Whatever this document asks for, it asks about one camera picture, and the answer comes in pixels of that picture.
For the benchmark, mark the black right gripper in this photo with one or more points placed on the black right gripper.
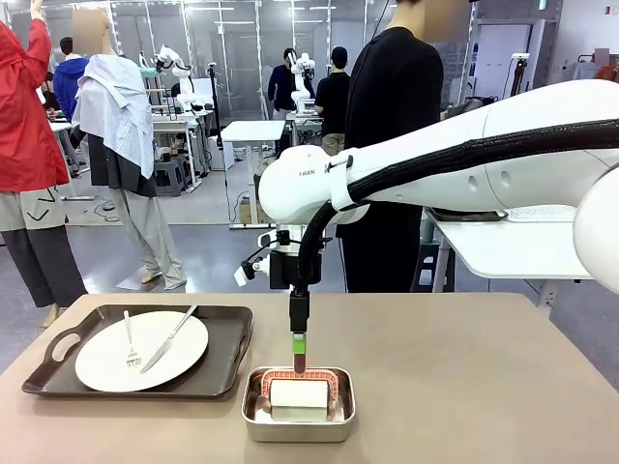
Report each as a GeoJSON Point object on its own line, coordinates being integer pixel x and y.
{"type": "Point", "coordinates": [283, 270]}

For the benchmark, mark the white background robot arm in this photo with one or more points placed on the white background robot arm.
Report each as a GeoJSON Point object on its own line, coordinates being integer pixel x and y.
{"type": "Point", "coordinates": [302, 77]}
{"type": "Point", "coordinates": [184, 82]}

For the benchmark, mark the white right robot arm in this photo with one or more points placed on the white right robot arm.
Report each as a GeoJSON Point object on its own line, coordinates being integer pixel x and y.
{"type": "Point", "coordinates": [295, 188]}

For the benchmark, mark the dark brown serving tray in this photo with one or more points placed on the dark brown serving tray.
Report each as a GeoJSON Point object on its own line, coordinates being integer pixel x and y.
{"type": "Point", "coordinates": [217, 348]}

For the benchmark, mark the cardboard box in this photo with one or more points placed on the cardboard box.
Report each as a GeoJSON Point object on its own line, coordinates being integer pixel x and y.
{"type": "Point", "coordinates": [245, 210]}

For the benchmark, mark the rectangular metal container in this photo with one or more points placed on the rectangular metal container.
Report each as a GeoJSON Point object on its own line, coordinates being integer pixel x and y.
{"type": "Point", "coordinates": [295, 432]}

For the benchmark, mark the silver table knife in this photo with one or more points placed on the silver table knife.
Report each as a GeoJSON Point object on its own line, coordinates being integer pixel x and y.
{"type": "Point", "coordinates": [164, 345]}

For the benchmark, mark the silver fork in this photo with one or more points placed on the silver fork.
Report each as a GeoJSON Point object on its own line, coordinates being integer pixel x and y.
{"type": "Point", "coordinates": [129, 338]}

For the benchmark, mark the white standing desk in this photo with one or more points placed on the white standing desk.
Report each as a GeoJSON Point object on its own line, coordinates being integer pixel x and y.
{"type": "Point", "coordinates": [251, 130]}

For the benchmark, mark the grey plastic stool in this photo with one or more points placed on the grey plastic stool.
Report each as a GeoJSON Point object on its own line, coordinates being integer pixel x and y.
{"type": "Point", "coordinates": [171, 174]}

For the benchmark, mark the white table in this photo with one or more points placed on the white table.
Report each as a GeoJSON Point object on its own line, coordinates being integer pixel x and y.
{"type": "Point", "coordinates": [483, 251]}

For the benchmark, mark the white round plate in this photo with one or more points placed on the white round plate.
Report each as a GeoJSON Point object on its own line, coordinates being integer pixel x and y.
{"type": "Point", "coordinates": [106, 367]}

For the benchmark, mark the black tripod stand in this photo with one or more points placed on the black tripod stand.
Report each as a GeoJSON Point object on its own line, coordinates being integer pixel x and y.
{"type": "Point", "coordinates": [217, 116]}

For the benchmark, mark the background person with black cap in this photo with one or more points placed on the background person with black cap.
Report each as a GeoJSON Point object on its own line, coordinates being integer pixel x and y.
{"type": "Point", "coordinates": [333, 96]}

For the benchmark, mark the background person in dark sweater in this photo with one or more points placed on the background person in dark sweater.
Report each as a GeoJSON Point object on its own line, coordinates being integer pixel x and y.
{"type": "Point", "coordinates": [280, 87]}

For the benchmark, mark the person in black clothes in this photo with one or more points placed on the person in black clothes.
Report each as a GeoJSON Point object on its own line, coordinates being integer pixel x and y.
{"type": "Point", "coordinates": [396, 87]}

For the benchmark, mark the mannequin in pale blue shirt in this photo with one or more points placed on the mannequin in pale blue shirt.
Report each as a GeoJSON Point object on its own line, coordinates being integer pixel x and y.
{"type": "Point", "coordinates": [111, 106]}

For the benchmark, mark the person in blue hoodie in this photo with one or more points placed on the person in blue hoodie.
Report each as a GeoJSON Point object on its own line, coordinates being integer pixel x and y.
{"type": "Point", "coordinates": [67, 82]}

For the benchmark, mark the mannequin in red jacket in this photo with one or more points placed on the mannequin in red jacket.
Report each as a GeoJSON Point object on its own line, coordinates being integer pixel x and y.
{"type": "Point", "coordinates": [24, 121]}

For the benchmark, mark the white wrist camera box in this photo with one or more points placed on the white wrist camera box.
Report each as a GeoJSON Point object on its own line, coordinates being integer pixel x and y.
{"type": "Point", "coordinates": [244, 274]}

